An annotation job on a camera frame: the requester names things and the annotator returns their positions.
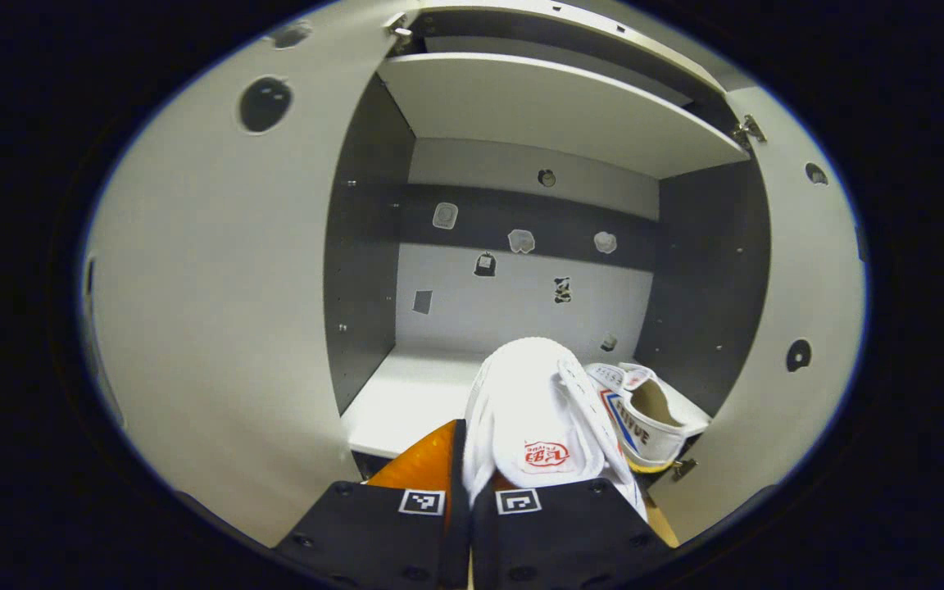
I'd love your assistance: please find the white cabinet door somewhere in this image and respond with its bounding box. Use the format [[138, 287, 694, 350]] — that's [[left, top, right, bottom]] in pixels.
[[644, 86, 868, 546], [79, 0, 420, 548]]

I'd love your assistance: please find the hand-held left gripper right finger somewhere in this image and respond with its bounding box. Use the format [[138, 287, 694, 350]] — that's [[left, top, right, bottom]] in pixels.
[[472, 475, 678, 589]]

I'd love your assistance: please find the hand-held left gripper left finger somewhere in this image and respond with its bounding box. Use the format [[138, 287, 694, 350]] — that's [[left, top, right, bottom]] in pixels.
[[274, 420, 473, 589]]

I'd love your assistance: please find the white grey shoe cabinet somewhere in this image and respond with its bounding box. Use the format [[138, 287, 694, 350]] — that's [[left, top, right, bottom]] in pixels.
[[324, 0, 772, 480]]

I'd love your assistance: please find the white canvas shoe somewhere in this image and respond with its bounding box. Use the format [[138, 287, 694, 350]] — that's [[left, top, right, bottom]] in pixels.
[[585, 361, 712, 474], [462, 336, 649, 521]]

